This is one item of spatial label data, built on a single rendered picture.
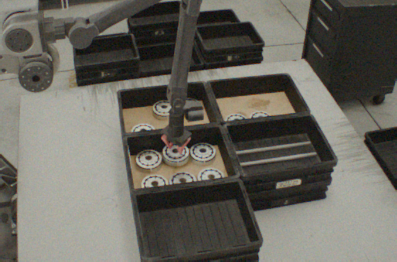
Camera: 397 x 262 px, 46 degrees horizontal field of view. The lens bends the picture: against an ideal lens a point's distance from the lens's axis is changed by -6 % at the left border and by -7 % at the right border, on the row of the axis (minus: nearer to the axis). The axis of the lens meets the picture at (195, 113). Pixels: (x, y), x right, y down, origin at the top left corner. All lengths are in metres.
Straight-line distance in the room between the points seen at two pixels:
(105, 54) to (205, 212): 1.69
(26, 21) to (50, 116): 0.96
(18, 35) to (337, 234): 1.39
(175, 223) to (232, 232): 0.21
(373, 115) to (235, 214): 2.15
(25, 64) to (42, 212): 0.60
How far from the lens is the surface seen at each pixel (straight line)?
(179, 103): 1.78
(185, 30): 1.68
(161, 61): 3.36
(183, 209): 1.84
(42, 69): 1.97
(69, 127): 2.41
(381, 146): 3.13
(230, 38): 3.42
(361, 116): 3.75
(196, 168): 1.98
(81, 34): 1.61
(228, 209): 1.85
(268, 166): 2.02
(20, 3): 1.69
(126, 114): 2.23
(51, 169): 2.22
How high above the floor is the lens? 2.26
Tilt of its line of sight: 40 degrees down
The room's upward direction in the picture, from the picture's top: 2 degrees clockwise
